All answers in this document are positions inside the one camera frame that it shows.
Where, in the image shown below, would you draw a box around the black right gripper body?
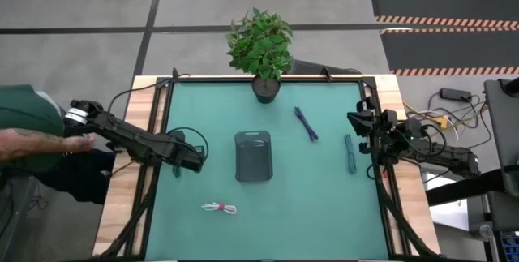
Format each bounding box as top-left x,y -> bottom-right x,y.
356,97 -> 399,154

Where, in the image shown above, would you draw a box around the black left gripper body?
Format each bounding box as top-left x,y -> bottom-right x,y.
168,130 -> 206,170

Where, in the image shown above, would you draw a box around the teal USB-C cable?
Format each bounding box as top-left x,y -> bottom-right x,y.
344,133 -> 358,174

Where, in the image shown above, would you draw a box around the white USB-C cable red tie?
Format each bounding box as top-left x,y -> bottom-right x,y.
200,201 -> 238,216

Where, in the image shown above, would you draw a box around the purple USB-C cable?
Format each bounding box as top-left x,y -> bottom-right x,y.
294,106 -> 320,142

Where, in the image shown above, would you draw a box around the person's forearm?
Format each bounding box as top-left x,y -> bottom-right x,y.
0,127 -> 68,162

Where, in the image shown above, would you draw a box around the dark grey plastic tray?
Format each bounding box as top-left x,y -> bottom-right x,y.
234,130 -> 273,183

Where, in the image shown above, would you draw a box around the wooden table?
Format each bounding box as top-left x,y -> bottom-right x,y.
92,74 -> 442,260

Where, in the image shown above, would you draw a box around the black power adapter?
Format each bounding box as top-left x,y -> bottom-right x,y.
440,87 -> 474,103

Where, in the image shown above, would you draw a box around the black plant pot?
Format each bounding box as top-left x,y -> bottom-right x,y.
251,74 -> 281,105

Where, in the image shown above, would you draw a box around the black hazard-striped floor mat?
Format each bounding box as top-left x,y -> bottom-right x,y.
380,28 -> 519,77
369,0 -> 519,28

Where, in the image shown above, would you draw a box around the person's hand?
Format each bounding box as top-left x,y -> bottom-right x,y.
64,131 -> 97,154

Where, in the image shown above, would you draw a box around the black floor beam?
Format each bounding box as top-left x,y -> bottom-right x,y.
425,168 -> 506,207

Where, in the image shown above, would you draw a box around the teal table mat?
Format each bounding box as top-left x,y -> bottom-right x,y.
144,81 -> 390,261

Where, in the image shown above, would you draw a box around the grey equipment cart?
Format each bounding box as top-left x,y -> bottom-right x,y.
468,77 -> 519,238

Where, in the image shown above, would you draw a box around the green leafy plant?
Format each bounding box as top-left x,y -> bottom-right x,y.
225,6 -> 294,81

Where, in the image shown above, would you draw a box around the person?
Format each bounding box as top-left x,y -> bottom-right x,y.
0,84 -> 118,206

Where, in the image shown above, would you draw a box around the grey metal stand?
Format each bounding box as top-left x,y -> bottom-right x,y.
0,170 -> 40,262

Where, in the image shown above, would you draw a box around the blue crate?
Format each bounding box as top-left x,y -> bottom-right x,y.
500,231 -> 519,262

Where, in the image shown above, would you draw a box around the black wrist camera cable loop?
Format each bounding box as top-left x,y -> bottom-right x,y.
166,127 -> 210,161

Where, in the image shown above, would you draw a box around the black aluminium table frame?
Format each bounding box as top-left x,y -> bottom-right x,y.
99,67 -> 439,261

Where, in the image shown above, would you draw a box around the long black arm tether cable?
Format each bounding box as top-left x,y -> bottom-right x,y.
107,73 -> 191,113

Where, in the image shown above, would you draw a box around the tangled floor cables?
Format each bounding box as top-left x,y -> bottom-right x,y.
403,91 -> 494,149

